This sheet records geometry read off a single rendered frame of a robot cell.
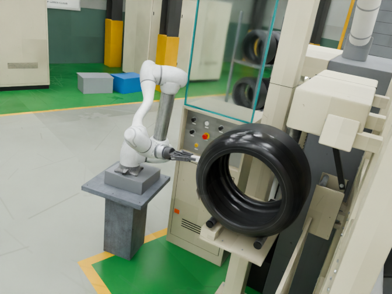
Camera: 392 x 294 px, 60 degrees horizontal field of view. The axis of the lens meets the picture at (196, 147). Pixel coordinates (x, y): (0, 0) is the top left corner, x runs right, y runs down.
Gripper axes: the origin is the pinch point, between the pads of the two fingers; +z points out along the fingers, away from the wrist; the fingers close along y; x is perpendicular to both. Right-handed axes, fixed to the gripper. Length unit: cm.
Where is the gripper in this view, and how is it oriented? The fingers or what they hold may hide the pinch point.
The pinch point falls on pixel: (196, 158)
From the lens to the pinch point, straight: 191.9
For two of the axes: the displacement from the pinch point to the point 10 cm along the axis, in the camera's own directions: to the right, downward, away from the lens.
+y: 4.8, -2.9, 8.3
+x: -0.1, 9.4, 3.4
